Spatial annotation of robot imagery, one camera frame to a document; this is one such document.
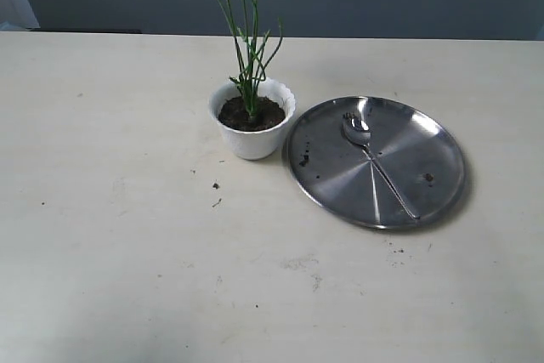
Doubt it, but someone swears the stainless steel spoon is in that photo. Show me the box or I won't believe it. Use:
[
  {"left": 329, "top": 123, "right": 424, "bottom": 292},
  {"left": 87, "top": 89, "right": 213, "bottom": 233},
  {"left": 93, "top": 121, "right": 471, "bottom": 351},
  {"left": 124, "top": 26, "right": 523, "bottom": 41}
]
[{"left": 342, "top": 112, "right": 421, "bottom": 220}]

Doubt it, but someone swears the white scalloped flower pot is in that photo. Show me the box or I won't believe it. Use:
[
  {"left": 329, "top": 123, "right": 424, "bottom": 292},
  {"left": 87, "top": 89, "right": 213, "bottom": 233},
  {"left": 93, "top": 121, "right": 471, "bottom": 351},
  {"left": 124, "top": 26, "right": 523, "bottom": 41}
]
[{"left": 208, "top": 78, "right": 297, "bottom": 161}]

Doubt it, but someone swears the round stainless steel plate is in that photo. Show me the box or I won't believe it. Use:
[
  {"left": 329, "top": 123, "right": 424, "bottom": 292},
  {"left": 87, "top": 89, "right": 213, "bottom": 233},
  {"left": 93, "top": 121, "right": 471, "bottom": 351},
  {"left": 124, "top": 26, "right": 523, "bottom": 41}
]
[{"left": 282, "top": 96, "right": 468, "bottom": 230}]

